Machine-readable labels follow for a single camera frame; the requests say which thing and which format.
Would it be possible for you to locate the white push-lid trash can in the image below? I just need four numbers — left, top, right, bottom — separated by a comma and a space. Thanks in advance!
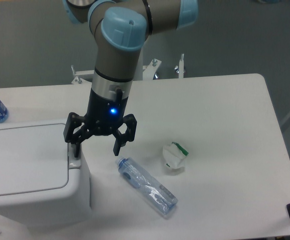
0, 119, 92, 227

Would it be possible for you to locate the crumpled white green carton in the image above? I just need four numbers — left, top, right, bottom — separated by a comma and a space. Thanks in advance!
162, 141, 189, 170

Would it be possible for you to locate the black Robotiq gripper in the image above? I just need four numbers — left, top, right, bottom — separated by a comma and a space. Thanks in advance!
63, 88, 137, 158

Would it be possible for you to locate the white pedestal base frame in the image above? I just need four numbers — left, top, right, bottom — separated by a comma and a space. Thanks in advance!
71, 53, 187, 85

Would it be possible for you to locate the empty clear plastic bottle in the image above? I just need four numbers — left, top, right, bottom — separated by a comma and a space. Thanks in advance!
115, 157, 178, 216

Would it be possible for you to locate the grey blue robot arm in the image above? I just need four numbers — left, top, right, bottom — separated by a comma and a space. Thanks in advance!
63, 0, 198, 157

